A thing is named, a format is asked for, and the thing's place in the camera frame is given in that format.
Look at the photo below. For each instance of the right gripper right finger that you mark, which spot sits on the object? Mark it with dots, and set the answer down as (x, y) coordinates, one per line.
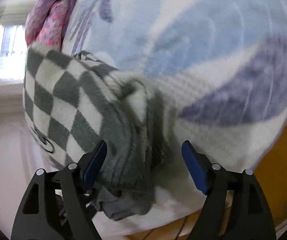
(235, 205)

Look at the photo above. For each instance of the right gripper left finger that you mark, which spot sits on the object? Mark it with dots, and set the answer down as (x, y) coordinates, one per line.
(56, 205)

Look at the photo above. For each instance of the purple pink floral quilt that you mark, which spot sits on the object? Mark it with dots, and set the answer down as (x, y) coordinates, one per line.
(48, 21)

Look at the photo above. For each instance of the window with white frame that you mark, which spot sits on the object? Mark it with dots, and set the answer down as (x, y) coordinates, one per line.
(13, 50)

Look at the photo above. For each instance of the grey white checkered sweater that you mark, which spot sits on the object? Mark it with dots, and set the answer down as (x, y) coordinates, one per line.
(73, 102)

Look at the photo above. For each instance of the white floral bed sheet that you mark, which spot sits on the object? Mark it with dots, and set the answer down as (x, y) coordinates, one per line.
(221, 67)

